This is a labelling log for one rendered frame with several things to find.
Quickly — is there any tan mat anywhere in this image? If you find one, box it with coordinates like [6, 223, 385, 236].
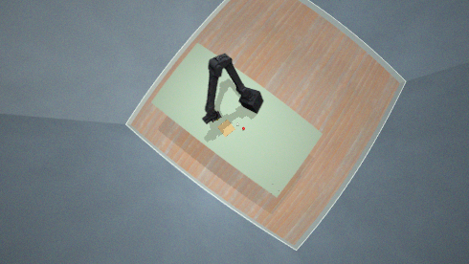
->
[218, 120, 235, 136]

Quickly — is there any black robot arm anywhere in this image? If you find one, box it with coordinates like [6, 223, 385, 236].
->
[202, 54, 256, 124]

